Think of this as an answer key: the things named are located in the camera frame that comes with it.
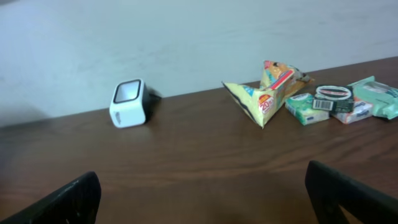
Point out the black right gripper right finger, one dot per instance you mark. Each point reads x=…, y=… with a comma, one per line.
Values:
x=330, y=191

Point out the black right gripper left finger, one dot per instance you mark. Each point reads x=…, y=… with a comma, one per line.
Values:
x=76, y=202

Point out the orange tissue pack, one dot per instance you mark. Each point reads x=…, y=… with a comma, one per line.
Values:
x=361, y=110

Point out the teal tissue pack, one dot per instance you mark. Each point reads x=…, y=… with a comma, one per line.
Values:
x=301, y=108

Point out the dark green ointment box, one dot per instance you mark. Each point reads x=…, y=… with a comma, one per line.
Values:
x=334, y=98

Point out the teal wet wipe packet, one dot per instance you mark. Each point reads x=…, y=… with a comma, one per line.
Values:
x=382, y=96

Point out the yellow white snack bag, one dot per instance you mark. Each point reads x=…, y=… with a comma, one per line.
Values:
x=279, y=82

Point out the white barcode scanner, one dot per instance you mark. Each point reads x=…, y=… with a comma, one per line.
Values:
x=129, y=103

